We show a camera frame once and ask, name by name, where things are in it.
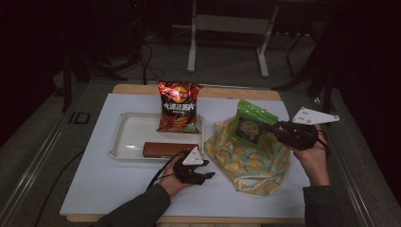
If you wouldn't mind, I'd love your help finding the white plastic tray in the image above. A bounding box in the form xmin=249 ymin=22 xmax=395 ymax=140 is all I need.
xmin=109 ymin=112 xmax=205 ymax=164

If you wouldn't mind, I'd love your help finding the bundle of black floor cables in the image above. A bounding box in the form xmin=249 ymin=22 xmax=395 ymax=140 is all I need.
xmin=137 ymin=39 xmax=166 ymax=86

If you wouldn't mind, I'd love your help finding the white table cover sheet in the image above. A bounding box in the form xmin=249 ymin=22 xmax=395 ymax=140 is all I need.
xmin=60 ymin=93 xmax=311 ymax=220

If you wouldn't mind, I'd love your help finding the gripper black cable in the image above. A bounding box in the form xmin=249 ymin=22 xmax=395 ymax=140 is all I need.
xmin=316 ymin=125 xmax=332 ymax=158
xmin=146 ymin=149 xmax=187 ymax=190

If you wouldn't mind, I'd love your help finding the white metal stand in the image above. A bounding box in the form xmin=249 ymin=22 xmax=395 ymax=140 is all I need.
xmin=187 ymin=0 xmax=280 ymax=79

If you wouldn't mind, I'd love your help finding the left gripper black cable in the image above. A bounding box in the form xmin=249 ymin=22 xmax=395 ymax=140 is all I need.
xmin=146 ymin=149 xmax=187 ymax=190

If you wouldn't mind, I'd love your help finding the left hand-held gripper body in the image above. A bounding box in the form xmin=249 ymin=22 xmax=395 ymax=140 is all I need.
xmin=172 ymin=146 xmax=206 ymax=186

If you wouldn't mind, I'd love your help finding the person's left hand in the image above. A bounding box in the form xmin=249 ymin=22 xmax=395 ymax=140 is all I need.
xmin=159 ymin=155 xmax=192 ymax=199

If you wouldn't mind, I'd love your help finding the green snack packet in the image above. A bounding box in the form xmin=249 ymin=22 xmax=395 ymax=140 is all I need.
xmin=230 ymin=98 xmax=280 ymax=149

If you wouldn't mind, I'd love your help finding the dark tripod stand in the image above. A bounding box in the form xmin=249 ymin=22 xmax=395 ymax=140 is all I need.
xmin=61 ymin=51 xmax=129 ymax=114

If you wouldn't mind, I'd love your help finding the yellow and green patterned bag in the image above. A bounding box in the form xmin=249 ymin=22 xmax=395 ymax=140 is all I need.
xmin=203 ymin=115 xmax=292 ymax=197

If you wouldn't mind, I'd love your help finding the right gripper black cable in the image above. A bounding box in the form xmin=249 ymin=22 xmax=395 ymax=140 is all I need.
xmin=316 ymin=125 xmax=332 ymax=158

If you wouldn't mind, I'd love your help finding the brown rectangular box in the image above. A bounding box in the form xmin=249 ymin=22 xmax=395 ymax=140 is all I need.
xmin=142 ymin=141 xmax=201 ymax=159

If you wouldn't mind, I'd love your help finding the person's right hand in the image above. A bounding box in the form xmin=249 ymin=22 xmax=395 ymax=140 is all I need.
xmin=291 ymin=125 xmax=332 ymax=188

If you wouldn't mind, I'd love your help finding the black floor cable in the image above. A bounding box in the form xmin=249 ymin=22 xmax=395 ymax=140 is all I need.
xmin=33 ymin=150 xmax=85 ymax=227

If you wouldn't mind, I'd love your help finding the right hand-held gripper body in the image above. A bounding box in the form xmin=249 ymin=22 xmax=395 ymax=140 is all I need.
xmin=274 ymin=106 xmax=340 ymax=151

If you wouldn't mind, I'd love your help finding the metal floor rail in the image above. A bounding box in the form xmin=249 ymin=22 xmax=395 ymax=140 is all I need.
xmin=311 ymin=96 xmax=377 ymax=227
xmin=0 ymin=103 xmax=75 ymax=221

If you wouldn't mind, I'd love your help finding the dark metal stand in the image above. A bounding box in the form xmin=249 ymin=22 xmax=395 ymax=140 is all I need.
xmin=272 ymin=29 xmax=337 ymax=128

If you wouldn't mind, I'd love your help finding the red and black chips bag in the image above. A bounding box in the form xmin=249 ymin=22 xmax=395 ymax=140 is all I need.
xmin=156 ymin=80 xmax=204 ymax=134

